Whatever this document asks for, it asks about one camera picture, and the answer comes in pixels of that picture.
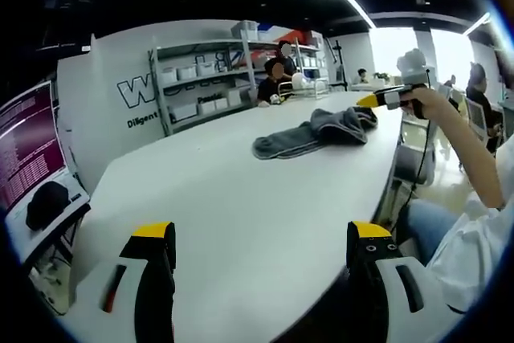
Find grey towel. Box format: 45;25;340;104
251;105;379;161

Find person's right hand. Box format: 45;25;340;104
401;86;443;119

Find black tripod stand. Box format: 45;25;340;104
332;39;349;92

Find grey chair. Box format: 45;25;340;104
395;144;437;188

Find short ceiling light strip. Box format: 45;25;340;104
465;11;493;37

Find person's jeans legs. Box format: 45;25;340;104
405;200;459;263

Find black-edged side table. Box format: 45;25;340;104
22;202;92;266

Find person's white shirt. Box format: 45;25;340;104
425;133;514;316

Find grey metal shelving rack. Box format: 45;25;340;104
147;19;330;137

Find black computer mouse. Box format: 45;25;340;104
26;181;72;231

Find row of white storage boxes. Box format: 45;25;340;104
160;60;258;120

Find white laptop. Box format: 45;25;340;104
0;80;92;263

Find wire dish rack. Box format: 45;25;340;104
276;77;330;100

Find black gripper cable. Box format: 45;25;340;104
395;69;434;235

